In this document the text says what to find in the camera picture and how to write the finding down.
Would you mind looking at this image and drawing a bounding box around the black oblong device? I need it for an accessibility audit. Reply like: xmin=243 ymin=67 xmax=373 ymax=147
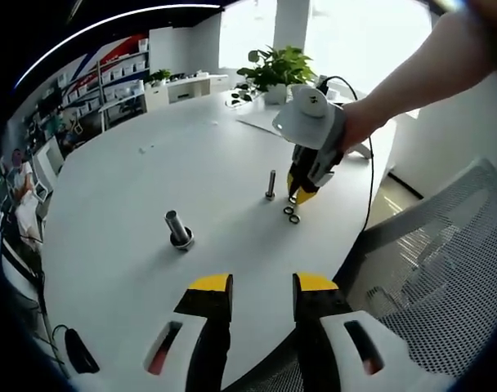
xmin=64 ymin=327 xmax=101 ymax=375

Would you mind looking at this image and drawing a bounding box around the large potted green plant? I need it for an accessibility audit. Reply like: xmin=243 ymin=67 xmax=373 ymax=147
xmin=231 ymin=45 xmax=317 ymax=106

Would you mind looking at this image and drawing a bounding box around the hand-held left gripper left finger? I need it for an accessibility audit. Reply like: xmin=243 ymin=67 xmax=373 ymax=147
xmin=78 ymin=272 xmax=234 ymax=392

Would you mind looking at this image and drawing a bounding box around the large metal threaded stud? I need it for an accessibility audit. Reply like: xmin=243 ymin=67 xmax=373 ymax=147
xmin=164 ymin=209 xmax=195 ymax=252

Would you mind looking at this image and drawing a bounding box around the storage shelf with white bins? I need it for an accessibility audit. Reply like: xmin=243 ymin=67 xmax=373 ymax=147
xmin=60 ymin=36 xmax=151 ymax=119

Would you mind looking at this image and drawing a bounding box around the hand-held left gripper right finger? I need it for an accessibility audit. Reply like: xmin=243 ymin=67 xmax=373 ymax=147
xmin=292 ymin=272 xmax=456 ymax=392

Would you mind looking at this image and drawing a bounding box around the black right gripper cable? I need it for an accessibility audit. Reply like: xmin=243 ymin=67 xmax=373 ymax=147
xmin=318 ymin=75 xmax=375 ymax=236

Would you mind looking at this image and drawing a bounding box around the small potted green plant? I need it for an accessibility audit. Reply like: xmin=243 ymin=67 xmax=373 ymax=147
xmin=148 ymin=69 xmax=172 ymax=87

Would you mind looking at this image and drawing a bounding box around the white paper sheet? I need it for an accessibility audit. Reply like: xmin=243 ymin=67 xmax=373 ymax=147
xmin=236 ymin=114 xmax=294 ymax=142

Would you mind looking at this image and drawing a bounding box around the low white cabinet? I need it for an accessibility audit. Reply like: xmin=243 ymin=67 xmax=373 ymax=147
xmin=144 ymin=73 xmax=229 ymax=111

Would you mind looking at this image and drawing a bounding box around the white side desk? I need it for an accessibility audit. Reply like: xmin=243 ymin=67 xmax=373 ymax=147
xmin=99 ymin=97 xmax=147 ymax=131

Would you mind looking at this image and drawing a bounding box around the ceiling light strip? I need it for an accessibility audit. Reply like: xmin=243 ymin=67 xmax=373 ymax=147
xmin=15 ymin=3 xmax=225 ymax=89

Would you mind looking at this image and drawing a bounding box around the grey mesh office chair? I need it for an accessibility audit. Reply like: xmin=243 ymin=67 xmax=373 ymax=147
xmin=227 ymin=157 xmax=497 ymax=392

